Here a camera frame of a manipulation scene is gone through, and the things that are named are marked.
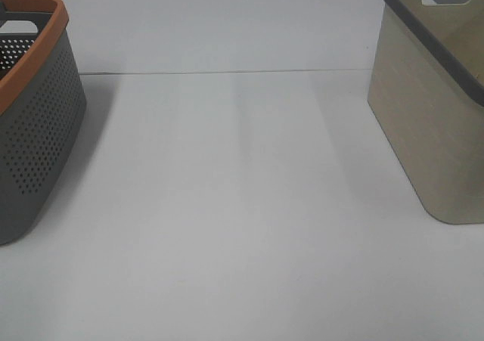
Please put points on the beige basket grey rim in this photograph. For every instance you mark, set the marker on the beige basket grey rim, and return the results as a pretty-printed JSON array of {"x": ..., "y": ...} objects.
[{"x": 426, "y": 92}]

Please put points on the grey perforated basket orange rim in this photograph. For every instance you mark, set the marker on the grey perforated basket orange rim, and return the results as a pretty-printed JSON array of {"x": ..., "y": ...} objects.
[{"x": 42, "y": 107}]

